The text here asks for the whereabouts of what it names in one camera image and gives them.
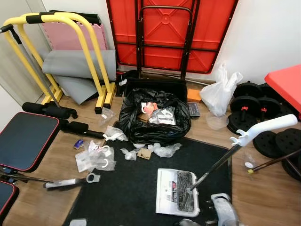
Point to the black floor mat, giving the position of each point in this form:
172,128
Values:
127,193

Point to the dark metal table leg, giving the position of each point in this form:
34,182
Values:
273,162

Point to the black weight plate stack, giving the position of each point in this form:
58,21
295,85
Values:
247,88

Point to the white plastic carrier bag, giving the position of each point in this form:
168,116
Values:
218,96

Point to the clear plastic bowl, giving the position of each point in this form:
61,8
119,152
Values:
217,123

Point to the small dark grey box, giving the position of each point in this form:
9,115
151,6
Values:
194,109

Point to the small orange box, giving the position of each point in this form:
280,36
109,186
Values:
194,95

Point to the red folded plastic table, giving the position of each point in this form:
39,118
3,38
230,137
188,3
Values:
216,33

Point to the white printed plastic packet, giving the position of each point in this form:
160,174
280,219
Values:
167,117

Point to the crumpled clear plastic wrap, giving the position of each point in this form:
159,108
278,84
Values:
165,150

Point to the black platform hand trolley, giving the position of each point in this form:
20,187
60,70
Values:
155,85

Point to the red white snack wrapper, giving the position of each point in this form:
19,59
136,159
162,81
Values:
149,107

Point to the black rubbish bag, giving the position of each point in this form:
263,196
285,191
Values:
141,132

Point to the brown cardboard scrap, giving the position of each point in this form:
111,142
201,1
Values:
144,154

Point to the black pouch with white tag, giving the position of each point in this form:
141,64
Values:
129,75

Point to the white crumpled plastic lump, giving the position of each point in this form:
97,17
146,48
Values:
128,154

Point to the white hook in clear wrap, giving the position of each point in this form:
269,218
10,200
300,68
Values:
115,135

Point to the white printed card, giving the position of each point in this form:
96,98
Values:
83,165

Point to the grey folded exercise mat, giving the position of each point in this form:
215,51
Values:
77,89

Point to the small blue packet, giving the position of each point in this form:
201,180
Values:
78,144

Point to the black padded bar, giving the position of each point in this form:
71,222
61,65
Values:
94,20

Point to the grey rolled exercise mat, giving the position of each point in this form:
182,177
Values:
70,63

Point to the pink foam mat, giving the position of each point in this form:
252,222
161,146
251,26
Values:
70,37

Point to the grey metal pole black grip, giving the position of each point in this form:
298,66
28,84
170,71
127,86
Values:
11,34

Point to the yellow metal dip bar frame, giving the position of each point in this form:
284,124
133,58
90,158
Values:
107,94

